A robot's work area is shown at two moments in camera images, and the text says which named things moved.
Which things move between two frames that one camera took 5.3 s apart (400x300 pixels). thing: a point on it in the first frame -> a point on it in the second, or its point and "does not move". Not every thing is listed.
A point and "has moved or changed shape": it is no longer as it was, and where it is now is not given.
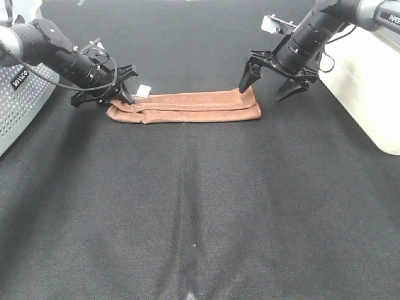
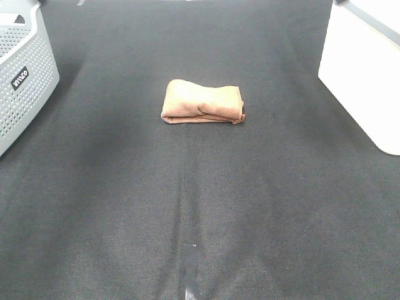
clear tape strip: [190, 250] does not move
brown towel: [215, 105] has moved or changed shape
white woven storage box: [362, 69] does not move
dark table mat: [298, 204] does not move
